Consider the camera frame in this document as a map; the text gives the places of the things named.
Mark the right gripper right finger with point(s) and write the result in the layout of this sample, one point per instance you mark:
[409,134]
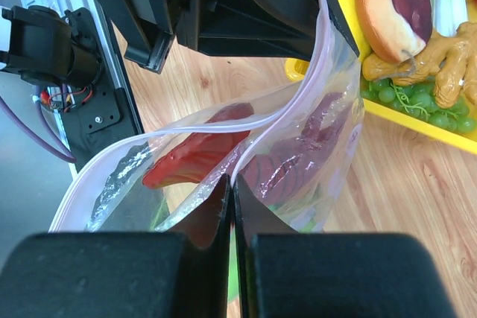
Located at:
[284,273]

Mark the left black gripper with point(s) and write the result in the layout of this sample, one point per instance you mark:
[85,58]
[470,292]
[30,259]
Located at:
[221,28]

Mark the red fake lobster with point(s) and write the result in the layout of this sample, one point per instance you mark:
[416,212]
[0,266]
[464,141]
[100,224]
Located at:
[276,174]

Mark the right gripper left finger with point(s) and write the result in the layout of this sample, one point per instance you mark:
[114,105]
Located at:
[182,272]

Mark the yellow fake mango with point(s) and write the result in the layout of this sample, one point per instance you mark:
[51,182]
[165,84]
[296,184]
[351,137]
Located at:
[349,10]

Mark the clear zip top bag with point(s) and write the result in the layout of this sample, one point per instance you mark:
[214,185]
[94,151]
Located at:
[108,194]

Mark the fake ginger root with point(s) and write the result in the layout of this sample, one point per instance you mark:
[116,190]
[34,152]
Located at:
[450,61]

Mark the fake green grapes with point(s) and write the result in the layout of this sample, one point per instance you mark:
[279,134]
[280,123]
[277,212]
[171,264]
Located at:
[418,101]

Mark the yellow plastic tray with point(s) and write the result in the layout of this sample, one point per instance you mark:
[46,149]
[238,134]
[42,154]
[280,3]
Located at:
[295,71]

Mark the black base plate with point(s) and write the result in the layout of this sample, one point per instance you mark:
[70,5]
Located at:
[106,112]

